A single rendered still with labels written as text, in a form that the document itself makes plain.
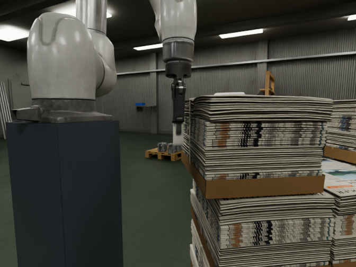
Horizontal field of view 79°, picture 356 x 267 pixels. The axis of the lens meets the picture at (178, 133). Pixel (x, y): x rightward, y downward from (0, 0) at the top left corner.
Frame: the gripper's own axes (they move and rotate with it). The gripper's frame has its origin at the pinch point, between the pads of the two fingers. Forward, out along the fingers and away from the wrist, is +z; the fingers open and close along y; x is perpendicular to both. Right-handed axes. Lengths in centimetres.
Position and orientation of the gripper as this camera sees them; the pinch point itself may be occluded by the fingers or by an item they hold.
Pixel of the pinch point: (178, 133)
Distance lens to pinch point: 64.7
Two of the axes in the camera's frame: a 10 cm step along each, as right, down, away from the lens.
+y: -1.2, -1.1, 9.9
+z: 0.0, 9.9, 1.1
